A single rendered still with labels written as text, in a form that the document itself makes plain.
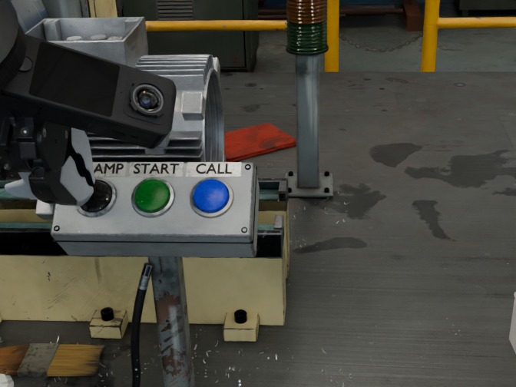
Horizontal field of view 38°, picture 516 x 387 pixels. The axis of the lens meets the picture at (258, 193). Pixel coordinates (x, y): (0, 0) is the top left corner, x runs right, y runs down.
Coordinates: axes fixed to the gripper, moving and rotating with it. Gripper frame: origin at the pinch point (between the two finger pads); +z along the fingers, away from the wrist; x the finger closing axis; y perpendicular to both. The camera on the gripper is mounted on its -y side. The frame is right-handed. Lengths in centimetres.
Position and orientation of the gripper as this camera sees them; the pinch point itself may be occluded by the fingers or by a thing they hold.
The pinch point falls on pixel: (90, 189)
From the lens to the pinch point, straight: 63.8
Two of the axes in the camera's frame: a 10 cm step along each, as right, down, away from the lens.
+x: -0.4, 9.0, -4.3
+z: 0.8, 4.3, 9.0
